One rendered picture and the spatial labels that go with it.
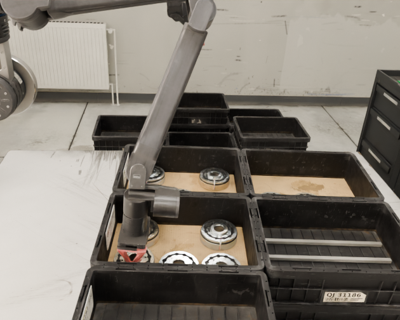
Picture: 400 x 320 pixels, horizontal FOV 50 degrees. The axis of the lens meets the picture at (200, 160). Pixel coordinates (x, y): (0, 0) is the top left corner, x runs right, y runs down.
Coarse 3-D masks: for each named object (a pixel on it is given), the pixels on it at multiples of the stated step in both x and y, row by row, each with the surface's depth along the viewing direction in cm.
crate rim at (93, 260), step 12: (120, 192) 121; (108, 204) 115; (108, 216) 111; (252, 216) 114; (252, 228) 110; (96, 240) 103; (96, 252) 99; (96, 264) 95; (108, 264) 96; (120, 264) 96; (132, 264) 96; (144, 264) 96; (156, 264) 96; (168, 264) 97; (180, 264) 97; (192, 264) 97; (204, 264) 97; (264, 264) 98
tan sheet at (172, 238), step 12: (120, 228) 123; (168, 228) 124; (180, 228) 124; (192, 228) 124; (240, 228) 125; (168, 240) 119; (180, 240) 119; (192, 240) 120; (240, 240) 121; (156, 252) 114; (168, 252) 115; (192, 252) 115; (204, 252) 115; (216, 252) 116; (228, 252) 116; (240, 252) 116
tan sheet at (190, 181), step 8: (168, 176) 149; (176, 176) 149; (184, 176) 150; (192, 176) 150; (232, 176) 151; (128, 184) 143; (168, 184) 144; (176, 184) 145; (184, 184) 145; (192, 184) 145; (232, 184) 146
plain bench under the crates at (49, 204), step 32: (32, 160) 180; (64, 160) 181; (96, 160) 182; (0, 192) 158; (32, 192) 159; (64, 192) 160; (96, 192) 161; (384, 192) 171; (0, 224) 142; (32, 224) 143; (64, 224) 143; (96, 224) 144; (0, 256) 129; (32, 256) 129; (64, 256) 130; (0, 288) 118; (32, 288) 118; (64, 288) 119
